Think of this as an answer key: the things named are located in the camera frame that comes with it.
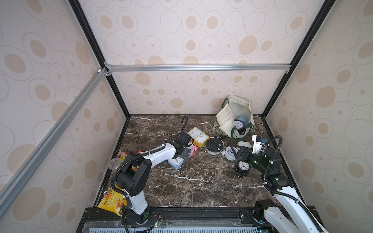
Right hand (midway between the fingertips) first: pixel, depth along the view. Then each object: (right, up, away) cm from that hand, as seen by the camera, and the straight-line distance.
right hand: (241, 146), depth 76 cm
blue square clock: (-35, -12, +14) cm, 40 cm away
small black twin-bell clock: (+5, -15, +12) cm, 20 cm away
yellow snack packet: (-68, -29, +1) cm, 74 cm away
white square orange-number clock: (+10, -2, +23) cm, 26 cm away
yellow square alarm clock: (-20, +2, +27) cm, 34 cm away
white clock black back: (-11, -2, +21) cm, 23 cm away
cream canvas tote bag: (-4, +12, +24) cm, 27 cm away
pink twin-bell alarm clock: (-24, -5, +21) cm, 32 cm away
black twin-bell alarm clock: (+8, +11, +24) cm, 28 cm away
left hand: (-31, -5, +17) cm, 35 cm away
